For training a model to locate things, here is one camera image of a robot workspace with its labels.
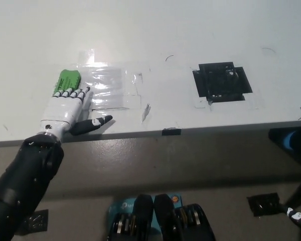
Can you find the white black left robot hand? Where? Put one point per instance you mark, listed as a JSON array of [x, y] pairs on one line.
[[61, 110]]

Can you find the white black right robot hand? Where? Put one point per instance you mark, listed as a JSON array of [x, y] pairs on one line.
[[296, 215]]

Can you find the green whiteboard eraser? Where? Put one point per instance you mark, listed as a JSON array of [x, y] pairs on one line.
[[67, 79]]

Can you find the clear plastic sheet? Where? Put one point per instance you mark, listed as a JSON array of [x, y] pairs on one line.
[[108, 86]]

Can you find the black and blue object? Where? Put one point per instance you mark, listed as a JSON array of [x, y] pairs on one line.
[[291, 141]]

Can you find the small black tape strip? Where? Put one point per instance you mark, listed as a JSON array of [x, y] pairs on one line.
[[171, 131]]

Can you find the teal tp-link box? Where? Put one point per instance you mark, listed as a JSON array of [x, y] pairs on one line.
[[120, 206]]

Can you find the black tape square patch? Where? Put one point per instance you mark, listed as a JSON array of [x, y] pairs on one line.
[[220, 81]]

